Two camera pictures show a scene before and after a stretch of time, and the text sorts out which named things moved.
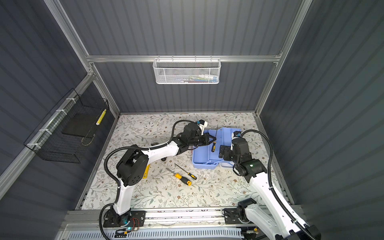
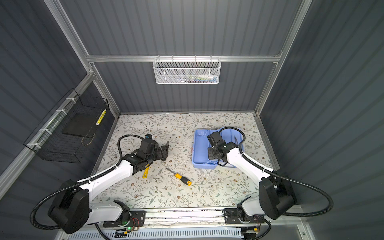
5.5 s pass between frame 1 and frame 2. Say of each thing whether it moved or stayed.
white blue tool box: stayed
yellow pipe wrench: stayed
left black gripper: moved
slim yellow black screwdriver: moved
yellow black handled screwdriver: stayed
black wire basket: stayed
